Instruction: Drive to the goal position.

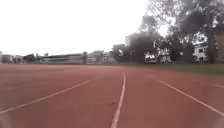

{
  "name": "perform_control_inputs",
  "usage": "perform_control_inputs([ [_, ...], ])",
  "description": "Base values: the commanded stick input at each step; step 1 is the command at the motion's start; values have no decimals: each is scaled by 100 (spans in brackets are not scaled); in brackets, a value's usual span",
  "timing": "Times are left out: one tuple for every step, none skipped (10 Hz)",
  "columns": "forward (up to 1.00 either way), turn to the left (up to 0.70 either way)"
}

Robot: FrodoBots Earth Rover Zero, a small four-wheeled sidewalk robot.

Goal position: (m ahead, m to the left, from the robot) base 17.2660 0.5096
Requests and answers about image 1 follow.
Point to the long low grandstand building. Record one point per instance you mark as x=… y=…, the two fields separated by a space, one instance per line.
x=63 y=59

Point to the group of large dark trees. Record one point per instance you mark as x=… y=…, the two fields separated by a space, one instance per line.
x=186 y=20

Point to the white building behind trees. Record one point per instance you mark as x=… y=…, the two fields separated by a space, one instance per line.
x=200 y=50

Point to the row of distant low buildings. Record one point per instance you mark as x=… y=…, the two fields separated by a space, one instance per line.
x=10 y=59

